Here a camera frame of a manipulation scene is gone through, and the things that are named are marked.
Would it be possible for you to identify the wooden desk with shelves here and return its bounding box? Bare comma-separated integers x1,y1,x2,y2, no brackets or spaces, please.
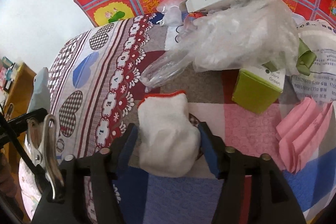
0,56,38,151

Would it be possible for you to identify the silver metal spring clamp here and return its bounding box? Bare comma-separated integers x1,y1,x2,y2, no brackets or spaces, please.
27,114,64,201

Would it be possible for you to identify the green and white box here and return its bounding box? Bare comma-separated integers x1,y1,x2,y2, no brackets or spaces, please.
232,66,285,114

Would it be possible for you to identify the pink folded paper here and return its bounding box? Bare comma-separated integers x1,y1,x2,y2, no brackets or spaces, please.
276,97,334,173

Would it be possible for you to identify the patterned heart bed sheet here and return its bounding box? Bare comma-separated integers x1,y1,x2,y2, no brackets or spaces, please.
18,11,336,224

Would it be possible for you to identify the white cloth red trim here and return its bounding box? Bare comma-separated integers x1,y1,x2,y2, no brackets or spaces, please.
138,90,201,178

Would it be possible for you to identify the clear plastic bag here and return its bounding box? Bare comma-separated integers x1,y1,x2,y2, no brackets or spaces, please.
139,0,301,89

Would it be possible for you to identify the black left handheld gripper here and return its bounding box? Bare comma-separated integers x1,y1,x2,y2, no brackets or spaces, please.
1,108,49,192

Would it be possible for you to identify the white printed paper bag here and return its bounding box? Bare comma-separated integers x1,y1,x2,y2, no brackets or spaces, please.
291,19,335,105

